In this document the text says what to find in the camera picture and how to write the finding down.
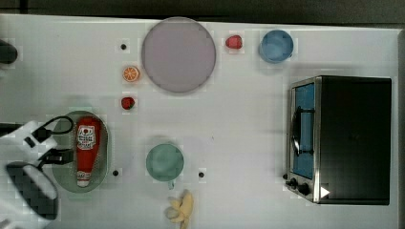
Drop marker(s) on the red strawberry toy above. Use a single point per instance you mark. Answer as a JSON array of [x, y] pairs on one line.
[[234, 42], [127, 103]]

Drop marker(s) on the green mug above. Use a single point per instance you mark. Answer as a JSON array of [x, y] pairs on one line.
[[165, 163]]

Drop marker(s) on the green oval strainer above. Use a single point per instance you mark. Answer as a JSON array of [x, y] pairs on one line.
[[65, 175]]

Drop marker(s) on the black post upper left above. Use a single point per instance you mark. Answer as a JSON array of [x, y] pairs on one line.
[[8, 53]]

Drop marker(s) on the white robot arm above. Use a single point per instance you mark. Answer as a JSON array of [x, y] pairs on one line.
[[29, 198]]

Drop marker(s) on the blue bowl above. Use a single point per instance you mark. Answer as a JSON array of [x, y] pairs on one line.
[[276, 46]]

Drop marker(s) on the grey round plate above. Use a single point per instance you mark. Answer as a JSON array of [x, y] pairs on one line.
[[179, 55]]

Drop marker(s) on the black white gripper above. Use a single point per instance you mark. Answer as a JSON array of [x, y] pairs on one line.
[[38, 143]]

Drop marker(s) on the yellow banana toy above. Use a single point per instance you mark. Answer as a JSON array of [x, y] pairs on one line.
[[181, 209]]

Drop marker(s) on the orange slice toy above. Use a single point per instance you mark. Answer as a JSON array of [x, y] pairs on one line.
[[131, 74]]

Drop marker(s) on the black toaster oven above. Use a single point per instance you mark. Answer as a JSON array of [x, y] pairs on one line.
[[340, 140]]

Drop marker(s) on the red ketchup bottle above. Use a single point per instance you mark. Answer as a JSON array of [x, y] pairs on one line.
[[87, 144]]

